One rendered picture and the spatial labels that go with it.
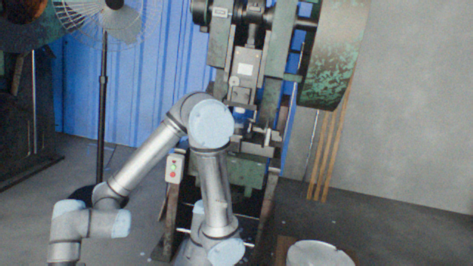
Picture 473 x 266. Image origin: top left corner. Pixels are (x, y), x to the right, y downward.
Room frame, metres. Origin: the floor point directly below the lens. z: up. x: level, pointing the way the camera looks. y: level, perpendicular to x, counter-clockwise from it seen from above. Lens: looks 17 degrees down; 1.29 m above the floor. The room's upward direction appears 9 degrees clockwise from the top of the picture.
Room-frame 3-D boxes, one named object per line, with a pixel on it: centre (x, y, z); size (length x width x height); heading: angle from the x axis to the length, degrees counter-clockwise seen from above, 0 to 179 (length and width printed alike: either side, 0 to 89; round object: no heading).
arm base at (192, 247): (1.09, 0.06, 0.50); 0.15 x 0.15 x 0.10
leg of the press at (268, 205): (2.01, -0.26, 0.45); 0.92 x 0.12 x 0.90; 175
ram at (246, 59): (1.85, 0.02, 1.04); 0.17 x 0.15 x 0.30; 175
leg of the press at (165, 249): (2.05, 0.27, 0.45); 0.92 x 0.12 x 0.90; 175
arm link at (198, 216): (1.09, 0.05, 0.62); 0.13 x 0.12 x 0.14; 25
